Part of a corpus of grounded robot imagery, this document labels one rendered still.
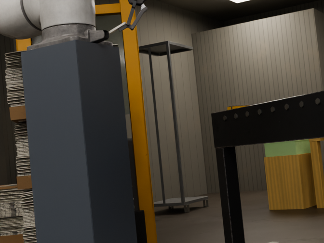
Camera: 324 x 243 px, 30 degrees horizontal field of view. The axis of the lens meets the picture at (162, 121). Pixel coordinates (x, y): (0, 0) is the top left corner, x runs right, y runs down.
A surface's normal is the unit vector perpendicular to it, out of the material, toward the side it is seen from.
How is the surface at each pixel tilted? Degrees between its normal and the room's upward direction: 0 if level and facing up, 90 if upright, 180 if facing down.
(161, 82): 90
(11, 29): 135
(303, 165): 90
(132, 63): 90
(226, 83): 90
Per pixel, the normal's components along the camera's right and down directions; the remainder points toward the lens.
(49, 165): -0.51, 0.00
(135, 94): 0.09, -0.07
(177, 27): 0.85, -0.11
